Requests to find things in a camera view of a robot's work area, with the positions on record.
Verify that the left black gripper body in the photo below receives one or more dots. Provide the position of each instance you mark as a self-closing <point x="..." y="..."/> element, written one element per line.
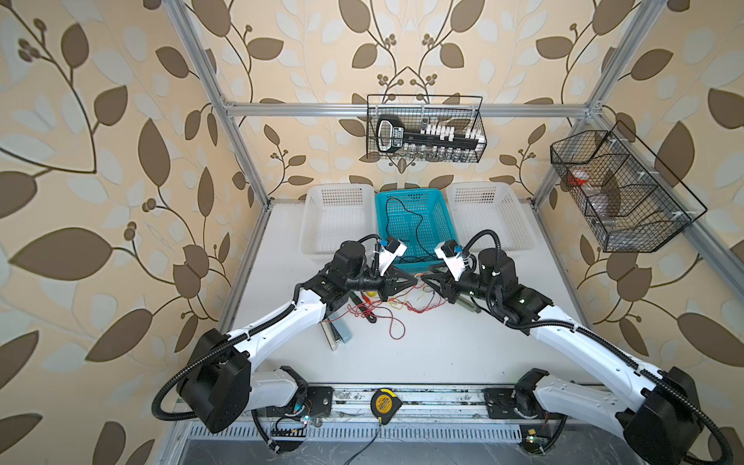
<point x="383" y="281"/>

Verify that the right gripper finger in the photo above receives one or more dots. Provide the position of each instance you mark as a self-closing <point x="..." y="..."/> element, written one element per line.
<point x="438" y="279"/>
<point x="445" y="290"/>

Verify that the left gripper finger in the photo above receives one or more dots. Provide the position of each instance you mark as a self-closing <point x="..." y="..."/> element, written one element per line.
<point x="392" y="292"/>
<point x="400" y="278"/>

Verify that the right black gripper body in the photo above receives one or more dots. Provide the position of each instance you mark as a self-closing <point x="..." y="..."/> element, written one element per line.
<point x="448" y="284"/>

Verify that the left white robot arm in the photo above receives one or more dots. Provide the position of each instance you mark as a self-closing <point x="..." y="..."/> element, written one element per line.
<point x="222" y="380"/>

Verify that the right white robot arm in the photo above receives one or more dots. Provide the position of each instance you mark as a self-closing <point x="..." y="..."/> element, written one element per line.
<point x="656" y="412"/>

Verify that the green utility knife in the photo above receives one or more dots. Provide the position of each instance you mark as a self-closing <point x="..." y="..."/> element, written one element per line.
<point x="469" y="304"/>

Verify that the green pipe wrench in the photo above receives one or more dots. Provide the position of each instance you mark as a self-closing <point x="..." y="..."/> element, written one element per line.
<point x="363" y="307"/>

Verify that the grey blue stapler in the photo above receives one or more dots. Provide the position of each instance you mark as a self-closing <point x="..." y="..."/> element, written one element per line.
<point x="336" y="333"/>

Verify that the left white plastic basket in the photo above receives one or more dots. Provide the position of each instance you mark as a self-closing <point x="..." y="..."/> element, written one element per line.
<point x="334" y="213"/>

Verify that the white plastic basket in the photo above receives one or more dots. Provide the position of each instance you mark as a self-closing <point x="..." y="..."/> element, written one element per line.
<point x="478" y="206"/>
<point x="334" y="213"/>

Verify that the teal plastic basket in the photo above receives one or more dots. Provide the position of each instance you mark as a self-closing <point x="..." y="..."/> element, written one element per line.
<point x="420" y="219"/>

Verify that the right white plastic basket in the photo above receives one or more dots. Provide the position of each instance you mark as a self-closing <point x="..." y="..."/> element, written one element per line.
<point x="478" y="206"/>

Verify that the yellow tape measure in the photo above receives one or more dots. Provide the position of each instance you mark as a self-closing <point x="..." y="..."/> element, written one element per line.
<point x="384" y="404"/>

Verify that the red item in basket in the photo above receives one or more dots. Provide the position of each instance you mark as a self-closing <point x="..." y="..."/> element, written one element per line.
<point x="576" y="178"/>

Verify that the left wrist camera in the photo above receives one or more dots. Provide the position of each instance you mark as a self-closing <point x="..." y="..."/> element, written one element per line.
<point x="388" y="251"/>

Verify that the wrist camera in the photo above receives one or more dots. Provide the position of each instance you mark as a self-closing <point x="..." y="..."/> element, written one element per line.
<point x="388" y="251"/>
<point x="451" y="253"/>

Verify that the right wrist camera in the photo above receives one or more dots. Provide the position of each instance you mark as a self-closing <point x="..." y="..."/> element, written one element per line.
<point x="451" y="253"/>

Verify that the back black wire basket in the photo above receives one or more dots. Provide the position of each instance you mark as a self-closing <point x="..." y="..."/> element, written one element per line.
<point x="461" y="111"/>

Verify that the black wire basket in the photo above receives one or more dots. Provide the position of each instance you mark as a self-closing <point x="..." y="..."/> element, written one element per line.
<point x="635" y="202"/>
<point x="461" y="111"/>

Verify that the right black wire basket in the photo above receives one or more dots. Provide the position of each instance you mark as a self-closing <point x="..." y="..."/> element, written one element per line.
<point x="635" y="202"/>

